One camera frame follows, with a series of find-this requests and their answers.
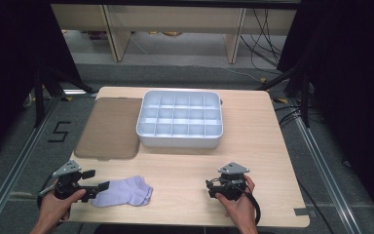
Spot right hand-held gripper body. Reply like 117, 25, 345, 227
208, 162, 251, 202

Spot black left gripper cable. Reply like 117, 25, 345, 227
36, 173, 58, 210

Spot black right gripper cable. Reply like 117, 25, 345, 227
217, 177, 262, 226

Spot black hanging cables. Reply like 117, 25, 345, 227
239, 7, 284, 71

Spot person's left hand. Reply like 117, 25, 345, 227
40, 188, 88, 226

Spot black floor cables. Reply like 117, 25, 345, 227
278, 104, 303, 127

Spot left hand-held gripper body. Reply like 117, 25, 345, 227
38, 160, 100, 203

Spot black tripod stand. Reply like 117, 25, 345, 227
32, 66, 94, 129
255, 63, 312, 129

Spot person's right hand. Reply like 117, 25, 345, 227
214, 175, 257, 229

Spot light purple sock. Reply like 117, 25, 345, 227
91, 175, 154, 209

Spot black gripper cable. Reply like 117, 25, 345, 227
36, 173, 58, 210
217, 177, 262, 226

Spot black curtain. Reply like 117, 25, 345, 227
0, 0, 83, 164
276, 0, 374, 225

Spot white divided storage box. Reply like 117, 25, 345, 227
135, 90, 225, 150

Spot aluminium floor rail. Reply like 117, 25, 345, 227
292, 110, 362, 234
0, 95, 63, 234

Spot white floor cable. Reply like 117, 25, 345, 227
219, 65, 263, 83

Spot grey tape strip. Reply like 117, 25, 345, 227
293, 207, 312, 217

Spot beige wooden desk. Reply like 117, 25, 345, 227
50, 3, 298, 64

